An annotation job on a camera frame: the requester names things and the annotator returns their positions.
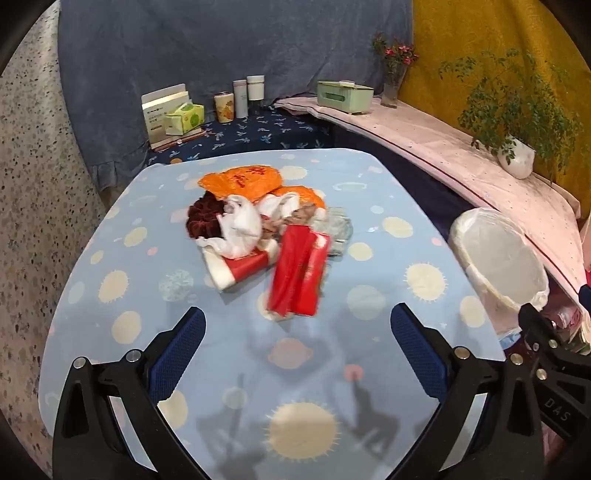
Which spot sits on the clear plastic wrapper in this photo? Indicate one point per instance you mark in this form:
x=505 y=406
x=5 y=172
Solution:
x=337 y=228

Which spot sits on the trash bin with white liner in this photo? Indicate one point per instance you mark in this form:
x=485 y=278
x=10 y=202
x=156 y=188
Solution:
x=498 y=258

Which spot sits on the green plant in white pot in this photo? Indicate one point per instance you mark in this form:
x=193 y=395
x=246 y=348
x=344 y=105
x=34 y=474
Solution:
x=519 y=154

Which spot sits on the orange plastic bag red print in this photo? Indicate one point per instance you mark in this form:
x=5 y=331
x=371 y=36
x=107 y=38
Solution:
x=244 y=181

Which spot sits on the blue backdrop cloth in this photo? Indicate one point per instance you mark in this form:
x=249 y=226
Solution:
x=184 y=41

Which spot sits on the crumpled white tissue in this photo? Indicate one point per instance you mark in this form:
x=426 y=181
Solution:
x=242 y=226

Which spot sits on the orange patterned can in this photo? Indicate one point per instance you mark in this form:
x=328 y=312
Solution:
x=224 y=107

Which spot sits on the pink cloth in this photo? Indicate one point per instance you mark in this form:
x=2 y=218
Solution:
x=461 y=147

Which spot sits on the green tissue pack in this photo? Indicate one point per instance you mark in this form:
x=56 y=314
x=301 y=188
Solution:
x=184 y=118

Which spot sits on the glass vase with pink flowers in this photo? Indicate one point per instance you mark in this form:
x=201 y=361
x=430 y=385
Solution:
x=392 y=83

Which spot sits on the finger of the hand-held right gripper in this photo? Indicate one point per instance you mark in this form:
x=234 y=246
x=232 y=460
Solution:
x=538 y=334

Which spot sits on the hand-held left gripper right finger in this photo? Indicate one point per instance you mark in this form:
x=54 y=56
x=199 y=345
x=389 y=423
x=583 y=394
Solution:
x=415 y=350

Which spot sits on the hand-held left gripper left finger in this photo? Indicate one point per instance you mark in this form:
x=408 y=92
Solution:
x=182 y=355

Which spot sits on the red and white paper box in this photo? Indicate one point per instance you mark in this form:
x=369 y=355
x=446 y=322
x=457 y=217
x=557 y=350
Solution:
x=242 y=267

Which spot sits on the navy printed cloth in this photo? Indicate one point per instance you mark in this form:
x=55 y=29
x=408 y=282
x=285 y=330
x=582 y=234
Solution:
x=258 y=131

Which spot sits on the dark red scrunchie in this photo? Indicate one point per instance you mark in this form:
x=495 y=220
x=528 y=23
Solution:
x=203 y=217

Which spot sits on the red tissue packet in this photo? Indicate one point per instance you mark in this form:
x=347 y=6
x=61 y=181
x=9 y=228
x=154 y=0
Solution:
x=298 y=272

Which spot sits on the plain orange plastic bag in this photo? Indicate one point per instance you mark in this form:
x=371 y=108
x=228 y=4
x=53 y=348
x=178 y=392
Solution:
x=302 y=194

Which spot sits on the crumpled brown wrapper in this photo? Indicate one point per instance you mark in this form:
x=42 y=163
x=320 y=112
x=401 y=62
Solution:
x=295 y=218

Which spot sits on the yellow backdrop cloth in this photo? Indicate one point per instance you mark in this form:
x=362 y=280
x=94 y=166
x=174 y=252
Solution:
x=498 y=27

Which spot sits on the pale green tissue box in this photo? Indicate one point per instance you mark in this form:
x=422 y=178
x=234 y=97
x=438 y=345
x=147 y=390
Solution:
x=344 y=98

